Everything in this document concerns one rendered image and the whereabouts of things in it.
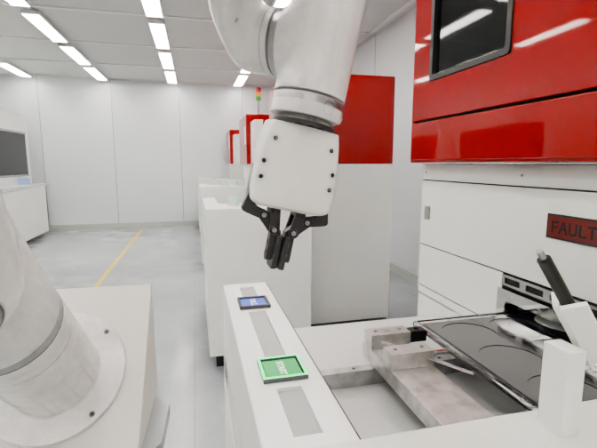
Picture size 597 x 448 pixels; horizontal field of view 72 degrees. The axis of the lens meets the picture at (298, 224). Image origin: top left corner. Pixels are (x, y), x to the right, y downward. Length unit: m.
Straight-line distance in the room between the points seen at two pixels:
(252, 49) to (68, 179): 8.29
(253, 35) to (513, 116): 0.61
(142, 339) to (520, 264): 0.77
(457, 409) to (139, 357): 0.47
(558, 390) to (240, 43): 0.48
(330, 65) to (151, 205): 8.11
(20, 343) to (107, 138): 8.14
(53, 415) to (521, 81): 0.97
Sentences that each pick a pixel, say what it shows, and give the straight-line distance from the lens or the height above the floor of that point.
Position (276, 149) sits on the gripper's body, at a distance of 0.47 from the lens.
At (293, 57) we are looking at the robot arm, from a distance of 0.48.
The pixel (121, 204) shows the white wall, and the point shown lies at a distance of 8.59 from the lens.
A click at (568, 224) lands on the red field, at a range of 0.92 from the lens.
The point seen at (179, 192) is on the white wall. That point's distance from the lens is 8.47.
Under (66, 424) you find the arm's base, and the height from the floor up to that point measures 0.87.
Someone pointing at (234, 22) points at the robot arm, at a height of 1.37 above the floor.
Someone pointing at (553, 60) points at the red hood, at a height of 1.40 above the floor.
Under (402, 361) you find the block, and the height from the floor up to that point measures 0.89.
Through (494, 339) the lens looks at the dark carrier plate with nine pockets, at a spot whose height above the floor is 0.90.
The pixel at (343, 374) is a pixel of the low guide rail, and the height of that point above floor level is 0.85.
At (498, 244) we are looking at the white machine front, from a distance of 1.06.
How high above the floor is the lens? 1.22
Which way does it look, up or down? 8 degrees down
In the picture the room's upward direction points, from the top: straight up
